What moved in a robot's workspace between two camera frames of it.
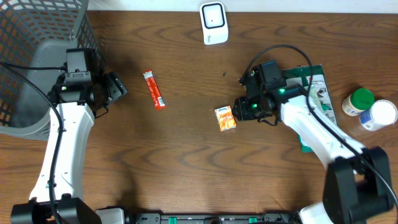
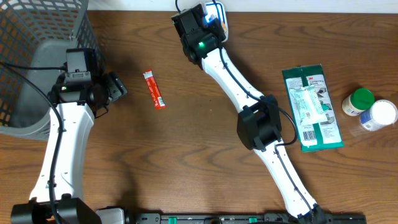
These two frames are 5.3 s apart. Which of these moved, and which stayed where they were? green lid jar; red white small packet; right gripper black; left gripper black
Moved: right gripper black
Stayed: red white small packet; left gripper black; green lid jar
